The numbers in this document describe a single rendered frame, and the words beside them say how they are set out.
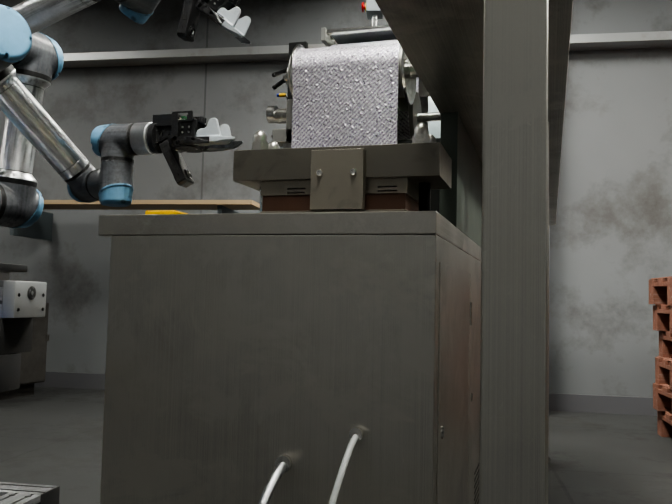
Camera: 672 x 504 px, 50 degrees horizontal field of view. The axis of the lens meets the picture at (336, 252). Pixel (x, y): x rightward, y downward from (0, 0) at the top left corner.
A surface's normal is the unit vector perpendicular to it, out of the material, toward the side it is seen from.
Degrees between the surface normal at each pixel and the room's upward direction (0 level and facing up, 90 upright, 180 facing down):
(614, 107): 90
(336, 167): 90
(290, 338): 90
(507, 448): 90
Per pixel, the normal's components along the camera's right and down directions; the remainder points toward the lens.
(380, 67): -0.29, -0.07
